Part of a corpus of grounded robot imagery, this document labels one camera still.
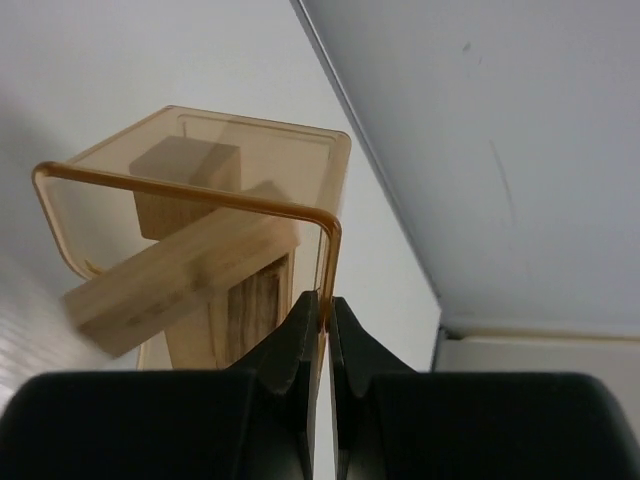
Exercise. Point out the long wooden block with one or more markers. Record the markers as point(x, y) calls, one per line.
point(126, 305)

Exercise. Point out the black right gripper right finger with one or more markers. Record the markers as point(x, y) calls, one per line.
point(393, 422)

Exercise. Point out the amber transparent plastic bin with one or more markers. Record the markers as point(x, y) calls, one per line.
point(172, 168)

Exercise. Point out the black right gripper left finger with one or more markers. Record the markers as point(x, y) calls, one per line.
point(248, 421)

